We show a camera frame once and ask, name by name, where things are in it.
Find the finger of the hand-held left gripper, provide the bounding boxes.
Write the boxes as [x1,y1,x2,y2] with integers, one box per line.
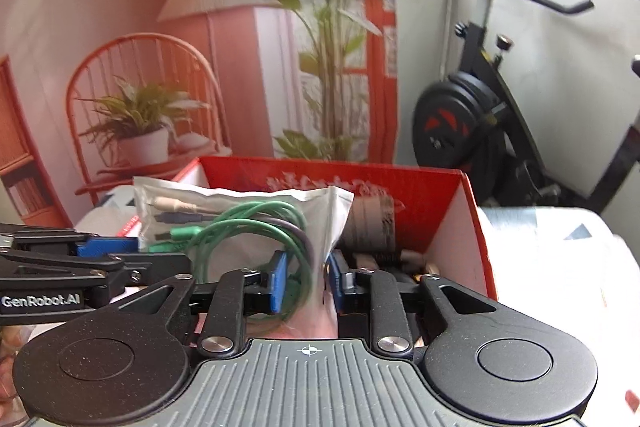
[0,252,194,286]
[0,223,139,259]

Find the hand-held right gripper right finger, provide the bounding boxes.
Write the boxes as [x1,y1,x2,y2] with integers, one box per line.
[327,252,501,353]

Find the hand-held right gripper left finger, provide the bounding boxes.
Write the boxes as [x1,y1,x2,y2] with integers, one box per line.
[120,252,290,358]

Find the clear bag of cables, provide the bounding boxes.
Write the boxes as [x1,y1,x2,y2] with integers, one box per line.
[134,177,356,340]

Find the red strawberry print box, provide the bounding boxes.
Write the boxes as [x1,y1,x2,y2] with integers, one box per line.
[120,156,501,303]

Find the brown cylindrical object in box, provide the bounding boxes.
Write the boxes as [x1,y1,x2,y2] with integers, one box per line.
[345,197,401,253]

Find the black exercise bike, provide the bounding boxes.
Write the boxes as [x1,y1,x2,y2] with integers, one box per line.
[412,0,640,212]

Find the printed blanket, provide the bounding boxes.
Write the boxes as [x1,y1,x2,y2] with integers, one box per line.
[75,187,640,427]

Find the wall poster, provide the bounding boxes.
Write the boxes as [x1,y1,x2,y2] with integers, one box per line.
[0,0,401,228]

